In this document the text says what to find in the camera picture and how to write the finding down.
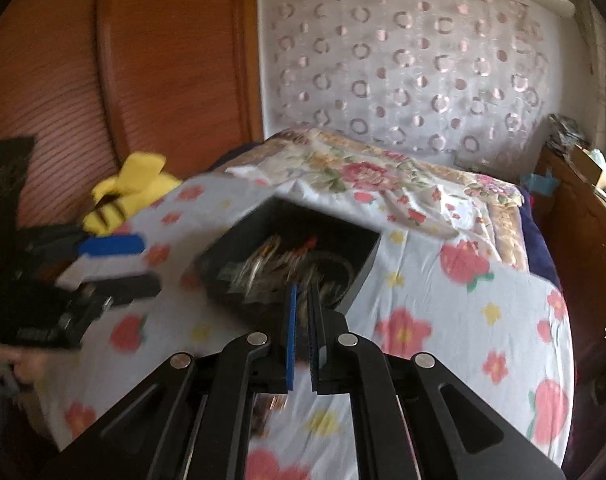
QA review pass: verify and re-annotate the floral quilt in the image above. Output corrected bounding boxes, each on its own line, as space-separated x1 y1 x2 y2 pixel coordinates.
225 128 530 272

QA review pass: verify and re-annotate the brown wooden wardrobe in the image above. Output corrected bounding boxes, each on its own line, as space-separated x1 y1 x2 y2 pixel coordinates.
0 0 265 233

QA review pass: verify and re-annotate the dark wooden bead bracelet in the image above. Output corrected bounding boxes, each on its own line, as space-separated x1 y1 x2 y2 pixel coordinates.
303 254 357 307

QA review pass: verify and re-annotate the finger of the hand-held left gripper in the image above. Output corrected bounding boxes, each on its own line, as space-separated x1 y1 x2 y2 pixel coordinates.
70 273 163 318
25 225 147 260

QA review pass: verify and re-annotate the person's left hand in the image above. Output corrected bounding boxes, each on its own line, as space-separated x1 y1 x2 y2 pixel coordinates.
0 335 46 392

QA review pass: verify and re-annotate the navy blanket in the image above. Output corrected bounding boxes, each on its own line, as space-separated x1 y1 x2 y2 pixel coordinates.
520 187 565 292

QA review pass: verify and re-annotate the circle-patterned sheer curtain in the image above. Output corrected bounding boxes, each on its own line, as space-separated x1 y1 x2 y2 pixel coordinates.
257 0 555 171

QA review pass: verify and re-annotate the patterned folded bag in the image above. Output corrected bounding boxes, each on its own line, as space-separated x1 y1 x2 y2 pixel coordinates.
548 114 592 152

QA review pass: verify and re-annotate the bundled window curtain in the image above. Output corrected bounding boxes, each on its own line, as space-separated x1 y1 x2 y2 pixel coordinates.
577 5 606 116

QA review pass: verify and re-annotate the yellow plush toy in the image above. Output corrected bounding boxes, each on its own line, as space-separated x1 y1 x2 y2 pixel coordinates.
80 151 184 237

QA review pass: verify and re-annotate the strawberry-printed bed sheet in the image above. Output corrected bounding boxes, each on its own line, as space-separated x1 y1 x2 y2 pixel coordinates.
38 172 577 480

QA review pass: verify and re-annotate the cardboard box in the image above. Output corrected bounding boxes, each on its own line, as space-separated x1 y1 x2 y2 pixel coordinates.
568 145 606 189

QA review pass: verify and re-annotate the brown wooden cabinet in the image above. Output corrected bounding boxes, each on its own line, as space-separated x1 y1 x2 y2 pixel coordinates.
532 147 606 378

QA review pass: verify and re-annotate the black jewelry box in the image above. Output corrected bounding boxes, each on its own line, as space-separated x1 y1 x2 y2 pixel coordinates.
193 195 384 332

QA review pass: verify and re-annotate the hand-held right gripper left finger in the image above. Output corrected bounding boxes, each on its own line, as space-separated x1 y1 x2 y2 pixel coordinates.
38 282 300 480

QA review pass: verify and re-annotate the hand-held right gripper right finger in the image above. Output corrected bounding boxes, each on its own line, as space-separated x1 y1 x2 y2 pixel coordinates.
305 280 570 480

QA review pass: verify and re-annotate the blue plastic bag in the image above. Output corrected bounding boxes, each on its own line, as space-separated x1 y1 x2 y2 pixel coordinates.
520 167 559 197

